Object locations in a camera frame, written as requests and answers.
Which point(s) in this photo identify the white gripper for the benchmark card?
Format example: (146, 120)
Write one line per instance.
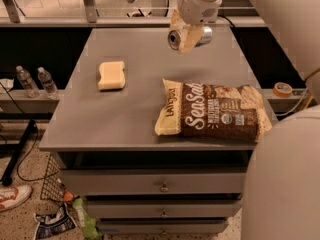
(196, 11)

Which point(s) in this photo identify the silver blue redbull can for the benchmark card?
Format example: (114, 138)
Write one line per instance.
(184, 40)

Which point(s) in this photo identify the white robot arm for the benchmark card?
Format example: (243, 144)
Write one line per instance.
(281, 198)

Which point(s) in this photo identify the yellow sponge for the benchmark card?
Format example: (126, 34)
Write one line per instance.
(111, 75)

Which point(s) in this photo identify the brown sea salt chips bag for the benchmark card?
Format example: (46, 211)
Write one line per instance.
(202, 110)

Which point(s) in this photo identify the tape roll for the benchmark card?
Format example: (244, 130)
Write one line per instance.
(282, 90)

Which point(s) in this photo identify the right plastic water bottle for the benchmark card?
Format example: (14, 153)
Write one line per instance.
(47, 83)

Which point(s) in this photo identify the plastic water bottle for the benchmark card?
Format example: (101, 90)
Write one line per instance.
(47, 83)
(27, 82)

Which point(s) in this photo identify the grey drawer cabinet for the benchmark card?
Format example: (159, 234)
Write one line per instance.
(110, 154)

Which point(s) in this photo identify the top drawer knob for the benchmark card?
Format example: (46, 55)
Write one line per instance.
(164, 188)

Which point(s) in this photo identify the drawer knob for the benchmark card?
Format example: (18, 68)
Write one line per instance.
(164, 188)
(163, 214)

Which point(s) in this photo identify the left plastic water bottle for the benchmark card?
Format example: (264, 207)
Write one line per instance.
(27, 82)

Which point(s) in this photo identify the middle drawer knob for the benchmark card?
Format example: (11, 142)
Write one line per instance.
(163, 214)

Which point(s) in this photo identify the green plastic bottle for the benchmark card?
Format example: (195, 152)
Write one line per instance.
(88, 225)

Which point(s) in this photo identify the dark crumpled snack bag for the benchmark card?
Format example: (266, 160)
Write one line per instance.
(53, 224)

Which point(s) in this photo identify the black stand leg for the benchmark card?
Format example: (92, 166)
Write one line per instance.
(6, 178)

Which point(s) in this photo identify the white orange sneaker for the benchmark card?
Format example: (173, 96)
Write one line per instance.
(11, 197)

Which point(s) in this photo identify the black wire basket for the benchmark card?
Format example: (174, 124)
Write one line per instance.
(52, 188)

